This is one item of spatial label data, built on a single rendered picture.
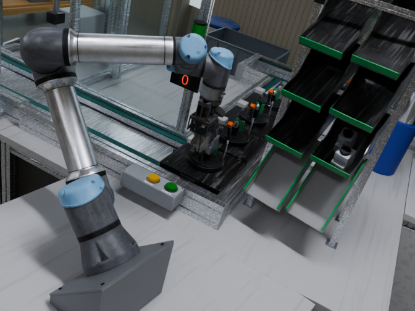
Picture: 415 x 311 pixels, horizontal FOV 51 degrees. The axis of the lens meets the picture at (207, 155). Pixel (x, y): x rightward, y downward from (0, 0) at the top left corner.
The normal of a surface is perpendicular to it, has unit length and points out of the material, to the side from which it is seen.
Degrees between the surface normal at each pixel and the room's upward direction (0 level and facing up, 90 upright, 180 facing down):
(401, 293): 90
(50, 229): 0
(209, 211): 90
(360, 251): 0
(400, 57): 25
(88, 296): 90
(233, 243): 0
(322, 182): 45
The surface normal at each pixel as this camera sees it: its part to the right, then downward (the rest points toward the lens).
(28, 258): 0.22, -0.83
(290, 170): -0.26, -0.37
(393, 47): -0.04, -0.62
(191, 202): -0.44, 0.38
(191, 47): 0.17, 0.00
